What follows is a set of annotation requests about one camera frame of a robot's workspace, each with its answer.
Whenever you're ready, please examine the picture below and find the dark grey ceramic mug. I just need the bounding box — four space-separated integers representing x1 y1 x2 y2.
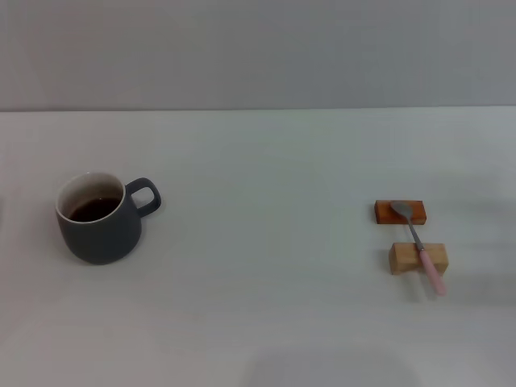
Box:
55 172 163 266

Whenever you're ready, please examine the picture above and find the dark coffee liquid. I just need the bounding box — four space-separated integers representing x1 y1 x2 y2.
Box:
66 196 123 223

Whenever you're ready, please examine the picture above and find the pink handled metal spoon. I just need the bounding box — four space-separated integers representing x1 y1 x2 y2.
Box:
389 200 448 297

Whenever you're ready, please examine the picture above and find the dark brown wooden block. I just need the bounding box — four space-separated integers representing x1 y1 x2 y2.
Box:
372 199 427 226

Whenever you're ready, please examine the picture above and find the light wooden arch block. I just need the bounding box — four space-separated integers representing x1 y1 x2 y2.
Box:
389 242 450 278

